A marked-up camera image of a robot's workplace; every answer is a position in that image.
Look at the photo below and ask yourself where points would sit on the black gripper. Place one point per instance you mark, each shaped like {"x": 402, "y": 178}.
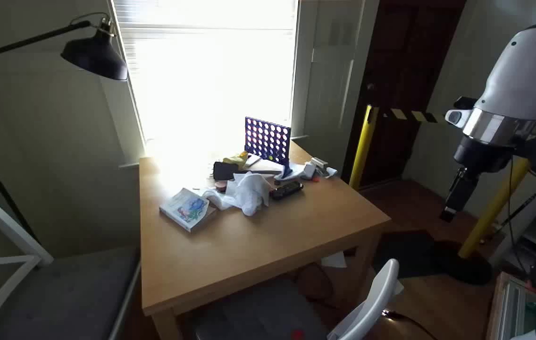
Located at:
{"x": 459, "y": 193}

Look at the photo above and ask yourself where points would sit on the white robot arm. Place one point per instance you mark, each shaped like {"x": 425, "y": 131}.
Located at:
{"x": 497, "y": 125}

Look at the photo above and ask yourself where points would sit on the grey chair cushion left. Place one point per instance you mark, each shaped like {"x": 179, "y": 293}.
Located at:
{"x": 76, "y": 297}

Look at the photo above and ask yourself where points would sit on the yellow pole right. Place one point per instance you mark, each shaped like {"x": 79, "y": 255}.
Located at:
{"x": 491, "y": 210}

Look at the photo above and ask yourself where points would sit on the yellow pole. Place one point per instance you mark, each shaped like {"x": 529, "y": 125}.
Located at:
{"x": 491, "y": 210}
{"x": 363, "y": 146}

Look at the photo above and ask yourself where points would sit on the yellow pole left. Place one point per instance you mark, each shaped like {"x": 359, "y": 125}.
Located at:
{"x": 363, "y": 146}

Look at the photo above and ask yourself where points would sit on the black remote control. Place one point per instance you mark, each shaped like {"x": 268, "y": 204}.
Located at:
{"x": 285, "y": 189}

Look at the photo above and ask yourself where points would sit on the blue connect four game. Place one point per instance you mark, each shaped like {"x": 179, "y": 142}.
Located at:
{"x": 268, "y": 140}

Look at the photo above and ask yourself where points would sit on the white crumpled cloth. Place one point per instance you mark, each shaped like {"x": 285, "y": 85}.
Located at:
{"x": 244, "y": 191}

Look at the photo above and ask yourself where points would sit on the grey seat cushion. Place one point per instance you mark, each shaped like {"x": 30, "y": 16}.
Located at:
{"x": 270, "y": 310}

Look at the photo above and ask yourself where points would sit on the black object on table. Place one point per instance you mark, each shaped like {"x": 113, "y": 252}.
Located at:
{"x": 223, "y": 170}

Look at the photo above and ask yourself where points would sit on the wooden table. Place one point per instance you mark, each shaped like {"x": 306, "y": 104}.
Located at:
{"x": 230, "y": 252}

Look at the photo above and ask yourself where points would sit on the black floor lamp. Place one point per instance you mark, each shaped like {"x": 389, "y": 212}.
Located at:
{"x": 95, "y": 55}

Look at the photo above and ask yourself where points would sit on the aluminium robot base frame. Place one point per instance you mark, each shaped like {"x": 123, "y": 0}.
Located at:
{"x": 512, "y": 312}

